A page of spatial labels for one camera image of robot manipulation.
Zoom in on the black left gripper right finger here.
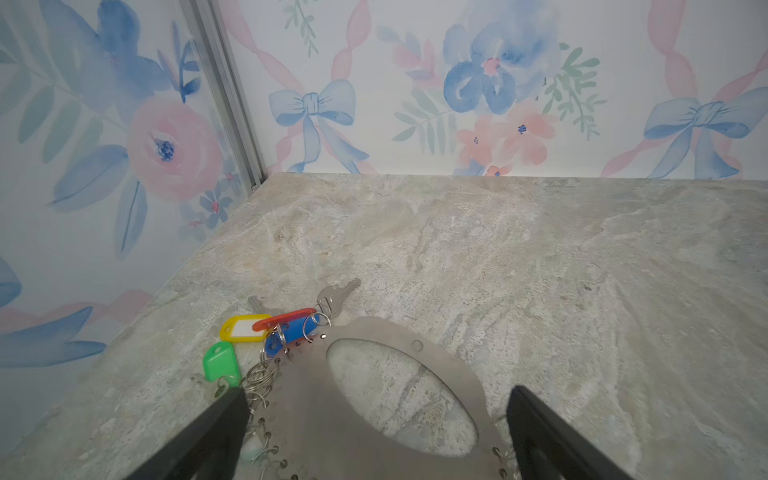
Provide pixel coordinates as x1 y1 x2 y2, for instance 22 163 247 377
506 385 631 480

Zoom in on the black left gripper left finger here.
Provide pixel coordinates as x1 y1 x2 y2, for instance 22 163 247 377
128 388 250 479

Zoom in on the green key tag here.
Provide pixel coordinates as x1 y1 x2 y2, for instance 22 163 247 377
202 341 242 387

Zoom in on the yellow key tag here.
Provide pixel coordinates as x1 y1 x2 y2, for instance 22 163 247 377
219 314 271 343

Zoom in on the blue key tag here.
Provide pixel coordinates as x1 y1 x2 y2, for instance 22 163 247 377
264 315 327 358

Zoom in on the red key tag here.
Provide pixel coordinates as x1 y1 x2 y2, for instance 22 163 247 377
252 308 317 332

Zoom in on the silver key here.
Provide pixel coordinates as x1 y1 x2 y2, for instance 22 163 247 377
316 278 361 319

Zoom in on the aluminium corner post left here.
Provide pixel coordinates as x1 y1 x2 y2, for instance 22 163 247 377
180 0 267 190

